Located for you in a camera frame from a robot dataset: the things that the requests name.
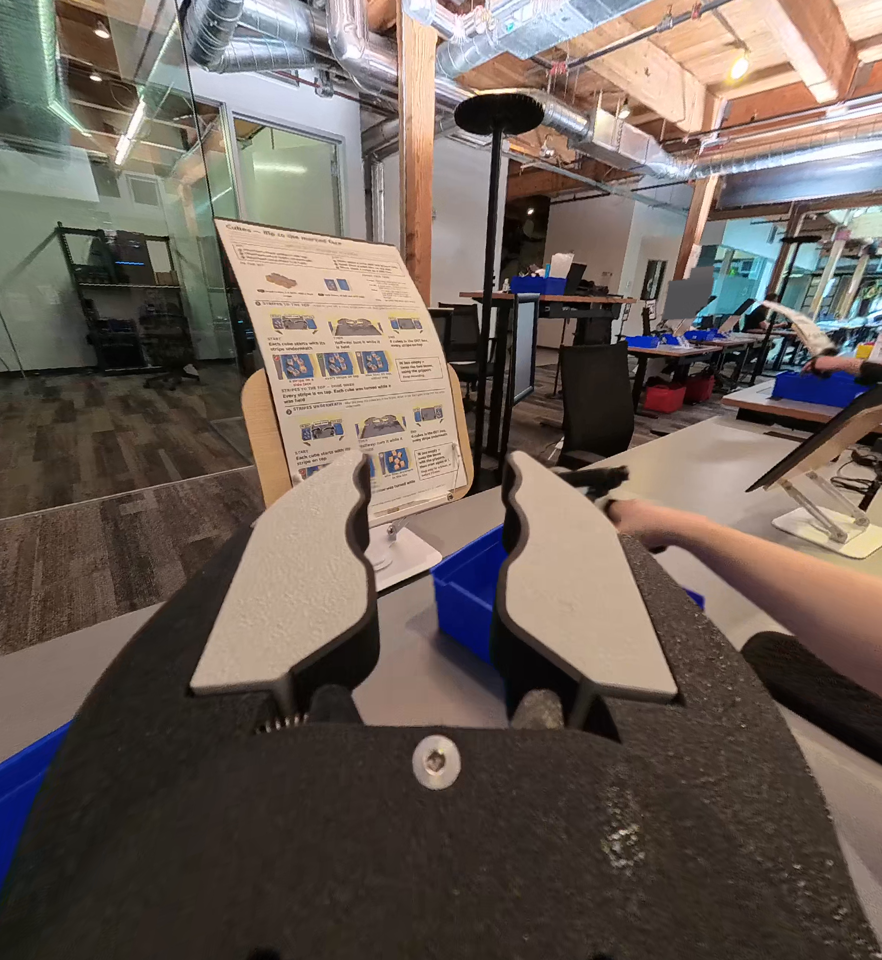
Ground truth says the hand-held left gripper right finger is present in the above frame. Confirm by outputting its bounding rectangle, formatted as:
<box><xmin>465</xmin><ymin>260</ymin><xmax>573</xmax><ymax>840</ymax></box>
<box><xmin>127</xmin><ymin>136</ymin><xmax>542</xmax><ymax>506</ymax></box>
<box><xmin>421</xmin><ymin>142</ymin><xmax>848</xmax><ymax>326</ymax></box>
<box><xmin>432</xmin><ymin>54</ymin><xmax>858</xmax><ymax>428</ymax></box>
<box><xmin>489</xmin><ymin>450</ymin><xmax>679</xmax><ymax>730</ymax></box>

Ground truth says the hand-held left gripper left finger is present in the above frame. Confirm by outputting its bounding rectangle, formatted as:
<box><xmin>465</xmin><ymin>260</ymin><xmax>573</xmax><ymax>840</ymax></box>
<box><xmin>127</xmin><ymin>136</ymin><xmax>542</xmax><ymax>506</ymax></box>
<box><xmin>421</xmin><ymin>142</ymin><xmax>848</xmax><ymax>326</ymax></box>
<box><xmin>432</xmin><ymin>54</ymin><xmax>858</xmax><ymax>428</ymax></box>
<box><xmin>188</xmin><ymin>450</ymin><xmax>381</xmax><ymax>720</ymax></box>

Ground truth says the person's right forearm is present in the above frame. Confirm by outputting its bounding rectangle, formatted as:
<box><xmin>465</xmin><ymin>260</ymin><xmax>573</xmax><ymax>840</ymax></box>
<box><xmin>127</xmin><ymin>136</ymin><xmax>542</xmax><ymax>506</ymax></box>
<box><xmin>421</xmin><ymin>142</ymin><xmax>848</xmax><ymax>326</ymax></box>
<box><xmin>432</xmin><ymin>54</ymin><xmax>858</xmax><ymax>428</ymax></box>
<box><xmin>679</xmin><ymin>510</ymin><xmax>882</xmax><ymax>710</ymax></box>

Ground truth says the person's right hand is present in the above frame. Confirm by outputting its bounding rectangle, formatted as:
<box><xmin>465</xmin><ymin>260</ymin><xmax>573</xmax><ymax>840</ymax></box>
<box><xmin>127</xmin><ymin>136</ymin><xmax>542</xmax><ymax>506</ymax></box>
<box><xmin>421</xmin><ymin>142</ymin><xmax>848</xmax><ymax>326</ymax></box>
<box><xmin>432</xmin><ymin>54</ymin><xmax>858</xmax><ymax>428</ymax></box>
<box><xmin>603</xmin><ymin>495</ymin><xmax>694</xmax><ymax>554</ymax></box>

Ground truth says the black chair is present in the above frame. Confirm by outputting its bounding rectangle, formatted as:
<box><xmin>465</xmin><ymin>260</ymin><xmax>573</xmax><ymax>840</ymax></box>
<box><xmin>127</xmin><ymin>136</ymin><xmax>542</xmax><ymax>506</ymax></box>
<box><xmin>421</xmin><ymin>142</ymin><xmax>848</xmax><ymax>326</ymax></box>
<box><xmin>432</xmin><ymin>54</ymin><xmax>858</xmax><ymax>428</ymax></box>
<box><xmin>559</xmin><ymin>341</ymin><xmax>634</xmax><ymax>470</ymax></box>

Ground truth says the grey panel screen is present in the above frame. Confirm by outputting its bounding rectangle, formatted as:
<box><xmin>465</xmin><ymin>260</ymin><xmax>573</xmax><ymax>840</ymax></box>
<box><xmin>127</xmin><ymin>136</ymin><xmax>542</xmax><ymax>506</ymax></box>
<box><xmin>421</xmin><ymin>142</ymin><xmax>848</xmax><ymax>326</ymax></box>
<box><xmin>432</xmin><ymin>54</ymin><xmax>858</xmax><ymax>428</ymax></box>
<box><xmin>510</xmin><ymin>291</ymin><xmax>541</xmax><ymax>412</ymax></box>

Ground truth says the wooden desk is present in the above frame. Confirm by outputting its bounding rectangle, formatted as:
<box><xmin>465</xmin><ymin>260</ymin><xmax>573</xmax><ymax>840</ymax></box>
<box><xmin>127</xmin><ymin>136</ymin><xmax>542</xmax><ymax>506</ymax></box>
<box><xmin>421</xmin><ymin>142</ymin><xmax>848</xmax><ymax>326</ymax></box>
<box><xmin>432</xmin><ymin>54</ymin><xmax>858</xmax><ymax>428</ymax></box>
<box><xmin>624</xmin><ymin>333</ymin><xmax>775</xmax><ymax>410</ymax></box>
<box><xmin>459</xmin><ymin>291</ymin><xmax>637</xmax><ymax>354</ymax></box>
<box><xmin>722</xmin><ymin>378</ymin><xmax>882</xmax><ymax>444</ymax></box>

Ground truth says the black pole stand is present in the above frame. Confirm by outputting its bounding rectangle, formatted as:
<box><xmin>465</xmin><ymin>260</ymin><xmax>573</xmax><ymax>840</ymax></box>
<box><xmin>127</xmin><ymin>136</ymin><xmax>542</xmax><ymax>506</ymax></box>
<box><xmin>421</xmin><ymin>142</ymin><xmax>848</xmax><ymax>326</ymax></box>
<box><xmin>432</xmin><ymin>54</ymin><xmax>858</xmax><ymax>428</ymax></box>
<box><xmin>453</xmin><ymin>93</ymin><xmax>548</xmax><ymax>492</ymax></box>

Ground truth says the illustrated instruction sheet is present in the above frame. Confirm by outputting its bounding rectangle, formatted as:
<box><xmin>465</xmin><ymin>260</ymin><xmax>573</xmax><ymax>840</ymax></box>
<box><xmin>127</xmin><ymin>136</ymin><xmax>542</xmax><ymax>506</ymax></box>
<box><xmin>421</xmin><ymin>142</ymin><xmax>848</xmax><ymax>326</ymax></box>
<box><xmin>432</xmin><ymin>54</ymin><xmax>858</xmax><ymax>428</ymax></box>
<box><xmin>214</xmin><ymin>217</ymin><xmax>460</xmax><ymax>519</ymax></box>

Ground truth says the black shelf rack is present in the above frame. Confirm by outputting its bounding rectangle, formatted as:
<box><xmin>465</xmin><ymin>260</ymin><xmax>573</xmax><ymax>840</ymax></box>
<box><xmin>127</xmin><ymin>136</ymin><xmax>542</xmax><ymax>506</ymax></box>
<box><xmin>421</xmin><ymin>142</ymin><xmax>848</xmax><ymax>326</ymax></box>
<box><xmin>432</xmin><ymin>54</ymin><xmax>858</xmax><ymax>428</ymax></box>
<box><xmin>57</xmin><ymin>222</ymin><xmax>190</xmax><ymax>378</ymax></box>

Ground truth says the black cable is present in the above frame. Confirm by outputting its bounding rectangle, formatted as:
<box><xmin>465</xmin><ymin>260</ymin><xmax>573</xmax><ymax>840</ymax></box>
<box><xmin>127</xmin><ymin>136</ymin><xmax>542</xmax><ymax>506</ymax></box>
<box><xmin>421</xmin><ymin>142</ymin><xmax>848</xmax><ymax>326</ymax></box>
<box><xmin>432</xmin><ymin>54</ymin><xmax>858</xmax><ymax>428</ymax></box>
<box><xmin>833</xmin><ymin>448</ymin><xmax>882</xmax><ymax>513</ymax></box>

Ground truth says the silver ceiling air duct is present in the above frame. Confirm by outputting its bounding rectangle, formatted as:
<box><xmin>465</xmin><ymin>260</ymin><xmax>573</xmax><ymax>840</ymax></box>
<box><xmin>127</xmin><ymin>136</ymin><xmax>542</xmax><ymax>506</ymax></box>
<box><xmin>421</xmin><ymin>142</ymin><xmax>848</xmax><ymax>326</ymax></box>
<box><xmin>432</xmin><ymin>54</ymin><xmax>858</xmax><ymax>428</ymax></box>
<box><xmin>182</xmin><ymin>0</ymin><xmax>719</xmax><ymax>181</ymax></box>

